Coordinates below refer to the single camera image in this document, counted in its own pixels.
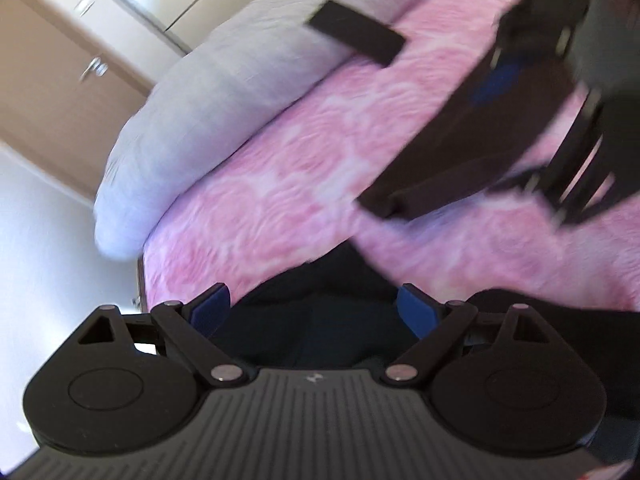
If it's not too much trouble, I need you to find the dark brown shirt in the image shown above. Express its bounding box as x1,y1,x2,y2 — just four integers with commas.
357,52,575,220

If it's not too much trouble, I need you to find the black garment pile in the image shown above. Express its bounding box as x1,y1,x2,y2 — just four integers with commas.
210,242,639,464

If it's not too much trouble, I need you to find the black smartphone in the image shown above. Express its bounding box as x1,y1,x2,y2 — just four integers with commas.
307,0,407,67

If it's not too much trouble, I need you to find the pink floral blanket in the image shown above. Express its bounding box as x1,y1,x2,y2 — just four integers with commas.
143,0,639,310

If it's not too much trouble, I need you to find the white striped duvet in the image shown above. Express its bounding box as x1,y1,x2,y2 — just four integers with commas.
94,0,421,260

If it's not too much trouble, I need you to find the brown wooden door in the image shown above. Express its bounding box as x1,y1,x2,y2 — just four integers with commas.
1,0,151,200

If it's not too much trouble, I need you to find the silver door handle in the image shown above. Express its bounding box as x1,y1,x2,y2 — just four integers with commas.
79,56,108,82

